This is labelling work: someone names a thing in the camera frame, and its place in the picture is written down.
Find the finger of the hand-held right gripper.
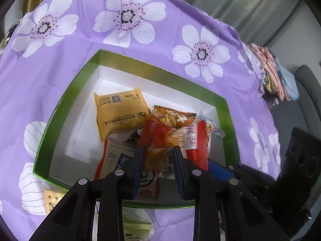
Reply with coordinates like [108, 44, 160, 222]
[208, 158, 276, 206]

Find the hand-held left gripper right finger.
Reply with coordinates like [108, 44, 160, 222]
[173, 146, 289, 241]

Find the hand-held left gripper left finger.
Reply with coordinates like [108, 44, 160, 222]
[29, 146, 146, 241]

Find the pink red-edged snack packet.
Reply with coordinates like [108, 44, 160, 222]
[95, 139, 161, 199]

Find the red white snack packet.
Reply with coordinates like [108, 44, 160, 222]
[184, 119, 212, 172]

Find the panda snack packet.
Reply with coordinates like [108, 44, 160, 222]
[130, 117, 187, 174]

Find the pale green snack packet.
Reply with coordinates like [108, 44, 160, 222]
[122, 209, 154, 234]

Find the green cardboard box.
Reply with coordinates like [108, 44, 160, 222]
[33, 50, 241, 209]

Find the orange snack packet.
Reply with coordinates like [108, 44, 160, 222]
[150, 105, 197, 131]

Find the yellow cracker packet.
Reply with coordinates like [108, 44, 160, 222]
[41, 183, 68, 214]

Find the yellow snack packet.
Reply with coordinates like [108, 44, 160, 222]
[94, 87, 151, 142]

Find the grey sofa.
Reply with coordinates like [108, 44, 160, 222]
[269, 64, 321, 141]

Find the pile of folded clothes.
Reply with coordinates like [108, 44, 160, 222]
[247, 43, 300, 102]

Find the purple floral cloth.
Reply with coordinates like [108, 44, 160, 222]
[0, 0, 281, 241]

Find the grey curtain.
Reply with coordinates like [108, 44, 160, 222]
[160, 0, 321, 68]

